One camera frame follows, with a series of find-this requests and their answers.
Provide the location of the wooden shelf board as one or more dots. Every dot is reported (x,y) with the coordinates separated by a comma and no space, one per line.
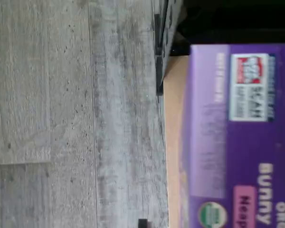
(175,142)

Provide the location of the purple Annie's box pink label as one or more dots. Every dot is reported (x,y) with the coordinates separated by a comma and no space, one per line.
(251,142)

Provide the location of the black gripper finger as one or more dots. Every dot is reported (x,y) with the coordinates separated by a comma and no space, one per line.
(146,223)

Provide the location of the black metal shelf rack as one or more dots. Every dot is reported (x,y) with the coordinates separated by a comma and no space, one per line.
(167,35)

